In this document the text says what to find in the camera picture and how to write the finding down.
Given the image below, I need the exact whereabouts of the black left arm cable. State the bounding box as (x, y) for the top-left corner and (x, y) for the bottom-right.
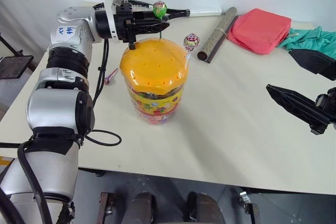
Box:
(16, 39), (123, 224)

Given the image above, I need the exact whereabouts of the black square tray stand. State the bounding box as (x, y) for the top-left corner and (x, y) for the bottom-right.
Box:
(0, 31), (35, 80)

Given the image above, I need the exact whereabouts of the colourful printed lollipop jar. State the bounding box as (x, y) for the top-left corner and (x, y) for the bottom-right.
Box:
(124, 78), (185, 126)

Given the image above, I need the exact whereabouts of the purple wrapped lollipop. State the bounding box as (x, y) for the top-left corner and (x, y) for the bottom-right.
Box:
(104, 68), (119, 86)

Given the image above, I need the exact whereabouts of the black badminton racket white handle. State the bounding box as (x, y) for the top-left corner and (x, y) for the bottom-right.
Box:
(93, 0), (223, 22)

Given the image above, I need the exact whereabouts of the rusty metal bracket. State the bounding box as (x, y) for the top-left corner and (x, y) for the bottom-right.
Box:
(238, 191), (261, 224)
(96, 191), (117, 224)

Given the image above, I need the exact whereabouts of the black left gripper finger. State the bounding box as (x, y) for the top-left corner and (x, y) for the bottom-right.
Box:
(128, 20), (171, 37)
(132, 11), (169, 24)

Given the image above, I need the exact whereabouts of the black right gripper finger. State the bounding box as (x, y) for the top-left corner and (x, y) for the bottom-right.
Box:
(288, 49), (336, 81)
(266, 84), (335, 136)

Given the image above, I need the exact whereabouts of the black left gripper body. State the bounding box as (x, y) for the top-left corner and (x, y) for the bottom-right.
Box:
(113, 3), (138, 51)

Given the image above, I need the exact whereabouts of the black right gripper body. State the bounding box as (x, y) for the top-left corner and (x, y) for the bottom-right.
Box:
(314, 87), (336, 131)

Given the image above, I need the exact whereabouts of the orange jar lid with holes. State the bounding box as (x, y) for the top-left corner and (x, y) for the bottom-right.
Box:
(119, 37), (190, 96)

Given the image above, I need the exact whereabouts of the pink wrapped lollipop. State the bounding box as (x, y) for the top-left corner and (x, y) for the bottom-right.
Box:
(183, 33), (201, 68)

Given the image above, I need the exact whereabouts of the folded red cloth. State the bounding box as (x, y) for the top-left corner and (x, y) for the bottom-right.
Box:
(226, 8), (292, 56)

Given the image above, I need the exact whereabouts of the rolled brown green mat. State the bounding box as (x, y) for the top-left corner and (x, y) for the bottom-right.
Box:
(197, 7), (238, 64)

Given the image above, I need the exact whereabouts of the crumpled teal cloth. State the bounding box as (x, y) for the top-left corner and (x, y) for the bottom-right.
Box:
(277, 26), (336, 61)

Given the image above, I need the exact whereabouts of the dark rounded shape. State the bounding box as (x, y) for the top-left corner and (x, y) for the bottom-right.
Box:
(122, 191), (156, 224)
(187, 191), (227, 224)

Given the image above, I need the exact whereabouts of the green lollipop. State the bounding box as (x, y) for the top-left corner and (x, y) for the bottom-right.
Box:
(153, 0), (168, 40)

